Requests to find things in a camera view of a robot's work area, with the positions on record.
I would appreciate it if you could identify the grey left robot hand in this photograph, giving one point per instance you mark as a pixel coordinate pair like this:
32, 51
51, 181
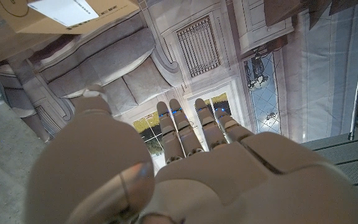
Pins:
259, 186

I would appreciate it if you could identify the white card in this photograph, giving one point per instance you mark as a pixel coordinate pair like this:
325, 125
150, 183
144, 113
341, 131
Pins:
64, 11

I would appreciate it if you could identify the cardboard packing box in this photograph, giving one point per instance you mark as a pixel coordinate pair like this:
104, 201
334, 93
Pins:
110, 9

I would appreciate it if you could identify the printed living room backdrop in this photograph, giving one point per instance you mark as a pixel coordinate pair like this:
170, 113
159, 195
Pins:
197, 46

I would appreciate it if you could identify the grey perforated wall panel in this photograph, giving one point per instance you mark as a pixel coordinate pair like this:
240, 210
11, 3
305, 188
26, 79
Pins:
353, 155

